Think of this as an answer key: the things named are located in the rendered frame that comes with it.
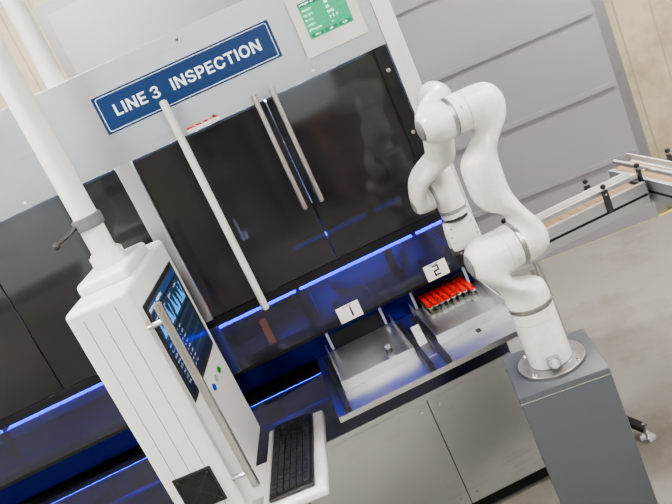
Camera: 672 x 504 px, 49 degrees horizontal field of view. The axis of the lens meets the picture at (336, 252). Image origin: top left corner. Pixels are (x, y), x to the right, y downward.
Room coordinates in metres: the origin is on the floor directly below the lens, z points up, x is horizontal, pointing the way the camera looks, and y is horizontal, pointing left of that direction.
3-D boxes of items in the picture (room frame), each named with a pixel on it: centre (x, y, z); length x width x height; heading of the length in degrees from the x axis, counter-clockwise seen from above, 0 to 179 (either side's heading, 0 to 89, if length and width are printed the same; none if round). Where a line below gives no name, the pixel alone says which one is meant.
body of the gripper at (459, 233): (2.18, -0.38, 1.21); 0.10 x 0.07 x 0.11; 93
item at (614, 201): (2.65, -0.82, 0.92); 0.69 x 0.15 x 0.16; 93
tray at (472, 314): (2.36, -0.30, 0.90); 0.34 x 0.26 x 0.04; 3
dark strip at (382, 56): (2.46, -0.40, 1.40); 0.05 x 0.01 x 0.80; 93
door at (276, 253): (2.43, 0.24, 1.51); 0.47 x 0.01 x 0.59; 93
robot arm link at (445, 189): (2.18, -0.38, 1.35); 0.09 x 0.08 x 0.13; 97
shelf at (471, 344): (2.28, -0.13, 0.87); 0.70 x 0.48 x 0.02; 93
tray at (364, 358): (2.34, 0.04, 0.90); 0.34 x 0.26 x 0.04; 3
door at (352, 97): (2.46, -0.21, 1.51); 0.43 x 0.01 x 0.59; 93
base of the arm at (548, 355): (1.84, -0.42, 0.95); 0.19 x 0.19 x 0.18
